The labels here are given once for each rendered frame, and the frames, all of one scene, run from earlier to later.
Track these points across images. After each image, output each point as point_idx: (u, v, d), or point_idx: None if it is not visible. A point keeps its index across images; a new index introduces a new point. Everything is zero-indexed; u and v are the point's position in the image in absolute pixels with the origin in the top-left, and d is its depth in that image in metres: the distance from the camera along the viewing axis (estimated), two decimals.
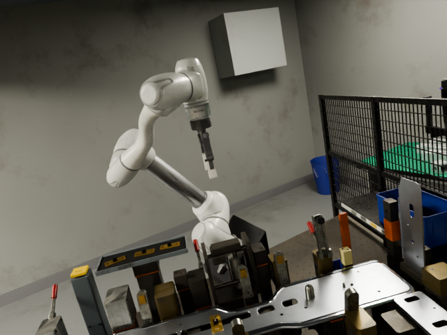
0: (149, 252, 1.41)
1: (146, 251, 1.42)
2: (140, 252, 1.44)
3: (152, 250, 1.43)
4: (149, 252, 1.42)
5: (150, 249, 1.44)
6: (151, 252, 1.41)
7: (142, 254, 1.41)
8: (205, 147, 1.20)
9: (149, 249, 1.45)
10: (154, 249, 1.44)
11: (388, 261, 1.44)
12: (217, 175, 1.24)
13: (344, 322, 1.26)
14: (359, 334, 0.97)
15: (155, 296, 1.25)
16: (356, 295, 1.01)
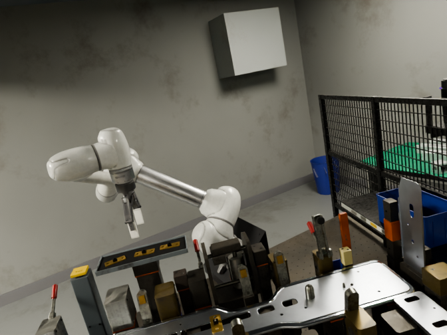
0: (149, 252, 1.41)
1: (146, 251, 1.42)
2: (140, 252, 1.44)
3: (152, 250, 1.43)
4: (149, 252, 1.42)
5: (150, 249, 1.44)
6: (151, 252, 1.41)
7: (142, 254, 1.41)
8: (124, 211, 1.30)
9: (149, 249, 1.45)
10: (154, 249, 1.44)
11: (388, 261, 1.44)
12: (138, 235, 1.33)
13: (344, 322, 1.26)
14: (359, 334, 0.97)
15: (155, 296, 1.25)
16: (356, 295, 1.01)
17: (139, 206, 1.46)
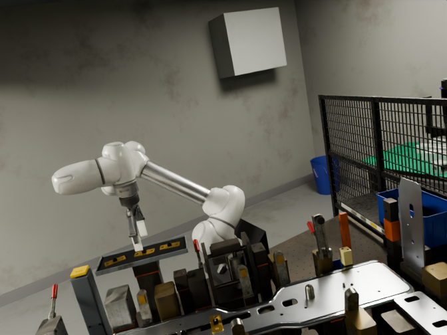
0: (149, 252, 1.41)
1: (146, 251, 1.42)
2: (140, 252, 1.44)
3: (152, 250, 1.43)
4: (149, 252, 1.42)
5: (150, 249, 1.44)
6: (151, 252, 1.41)
7: (142, 254, 1.41)
8: (128, 224, 1.31)
9: (149, 249, 1.45)
10: (154, 249, 1.44)
11: (388, 261, 1.44)
12: (142, 248, 1.35)
13: (344, 322, 1.26)
14: (359, 334, 0.97)
15: (155, 296, 1.25)
16: (356, 295, 1.01)
17: (142, 218, 1.47)
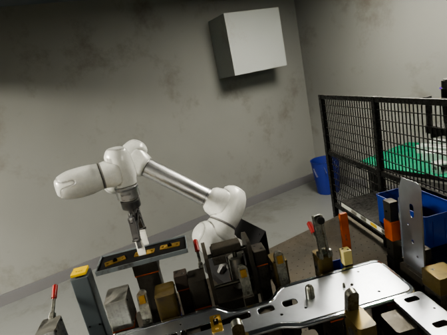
0: (149, 252, 1.41)
1: (146, 251, 1.42)
2: None
3: (152, 250, 1.43)
4: (149, 252, 1.42)
5: (150, 249, 1.44)
6: (151, 252, 1.41)
7: (142, 254, 1.41)
8: (131, 230, 1.33)
9: (149, 249, 1.45)
10: (154, 249, 1.44)
11: (388, 261, 1.44)
12: (145, 253, 1.38)
13: (344, 322, 1.26)
14: (359, 334, 0.97)
15: (155, 296, 1.25)
16: (356, 295, 1.01)
17: (144, 227, 1.46)
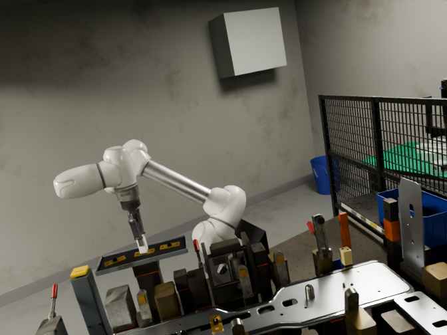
0: (149, 252, 1.41)
1: None
2: (140, 252, 1.44)
3: (152, 250, 1.43)
4: (149, 252, 1.42)
5: (150, 249, 1.44)
6: (151, 252, 1.41)
7: (142, 254, 1.41)
8: (132, 230, 1.35)
9: (149, 249, 1.45)
10: (154, 249, 1.44)
11: (388, 261, 1.44)
12: (146, 250, 1.41)
13: (344, 322, 1.26)
14: (359, 334, 0.97)
15: (155, 296, 1.25)
16: (356, 295, 1.01)
17: (143, 232, 1.43)
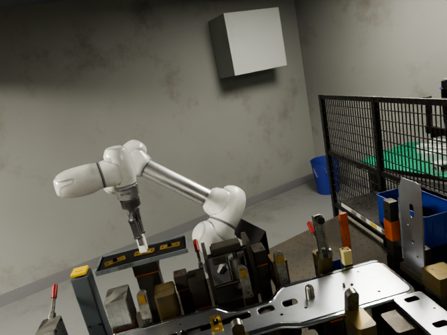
0: (149, 252, 1.41)
1: None
2: (140, 251, 1.44)
3: (152, 250, 1.43)
4: (149, 251, 1.42)
5: (150, 248, 1.44)
6: (151, 252, 1.41)
7: (142, 254, 1.41)
8: (132, 230, 1.35)
9: (149, 248, 1.45)
10: (154, 248, 1.44)
11: (388, 261, 1.44)
12: (146, 250, 1.41)
13: (344, 322, 1.26)
14: (359, 334, 0.97)
15: (155, 296, 1.25)
16: (356, 295, 1.01)
17: (143, 231, 1.43)
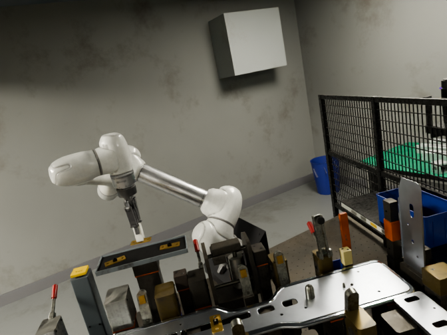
0: (146, 240, 1.40)
1: None
2: (136, 240, 1.43)
3: (149, 238, 1.42)
4: (146, 240, 1.41)
5: (147, 238, 1.43)
6: (148, 240, 1.40)
7: (139, 242, 1.40)
8: (128, 218, 1.34)
9: (146, 238, 1.43)
10: (151, 238, 1.42)
11: (388, 261, 1.44)
12: (143, 239, 1.40)
13: (344, 322, 1.26)
14: (359, 334, 0.97)
15: (155, 296, 1.25)
16: (356, 295, 1.01)
17: (140, 220, 1.42)
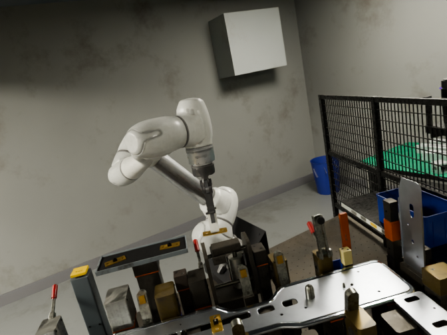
0: (222, 231, 1.17)
1: None
2: (208, 231, 1.19)
3: (224, 229, 1.19)
4: (221, 230, 1.17)
5: (221, 228, 1.20)
6: (224, 231, 1.17)
7: (213, 234, 1.16)
8: (207, 201, 1.11)
9: (220, 228, 1.20)
10: (226, 228, 1.19)
11: (388, 261, 1.44)
12: (218, 229, 1.17)
13: (344, 322, 1.26)
14: (359, 334, 0.97)
15: (155, 296, 1.25)
16: (356, 295, 1.01)
17: (213, 207, 1.19)
